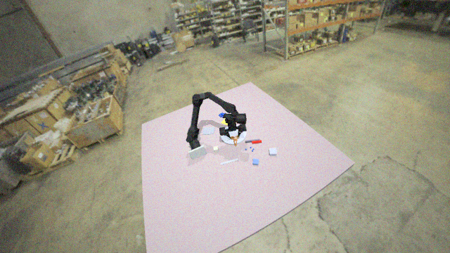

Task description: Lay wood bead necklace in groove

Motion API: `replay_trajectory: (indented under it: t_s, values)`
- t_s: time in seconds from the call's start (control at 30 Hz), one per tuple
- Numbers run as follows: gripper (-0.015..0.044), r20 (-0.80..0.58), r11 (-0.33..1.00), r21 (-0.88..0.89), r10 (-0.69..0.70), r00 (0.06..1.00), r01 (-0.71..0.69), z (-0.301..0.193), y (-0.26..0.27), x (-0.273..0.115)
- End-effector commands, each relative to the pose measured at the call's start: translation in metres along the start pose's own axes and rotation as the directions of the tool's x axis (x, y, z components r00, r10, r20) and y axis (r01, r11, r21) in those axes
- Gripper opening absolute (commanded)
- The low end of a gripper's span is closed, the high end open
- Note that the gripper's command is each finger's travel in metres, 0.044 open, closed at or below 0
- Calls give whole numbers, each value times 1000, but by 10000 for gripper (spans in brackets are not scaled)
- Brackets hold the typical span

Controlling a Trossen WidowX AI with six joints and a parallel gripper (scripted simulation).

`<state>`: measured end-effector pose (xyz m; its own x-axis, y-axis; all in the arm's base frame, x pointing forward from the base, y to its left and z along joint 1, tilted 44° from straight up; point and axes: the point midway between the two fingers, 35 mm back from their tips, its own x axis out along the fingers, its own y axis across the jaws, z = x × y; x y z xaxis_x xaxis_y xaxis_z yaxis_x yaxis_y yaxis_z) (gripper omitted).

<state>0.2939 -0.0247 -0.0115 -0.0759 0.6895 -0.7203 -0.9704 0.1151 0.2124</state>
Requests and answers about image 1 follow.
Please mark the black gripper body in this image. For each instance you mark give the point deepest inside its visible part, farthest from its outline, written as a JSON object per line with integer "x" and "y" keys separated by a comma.
{"x": 233, "y": 127}

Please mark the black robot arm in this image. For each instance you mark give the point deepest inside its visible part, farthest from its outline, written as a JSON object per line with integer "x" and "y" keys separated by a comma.
{"x": 197, "y": 100}

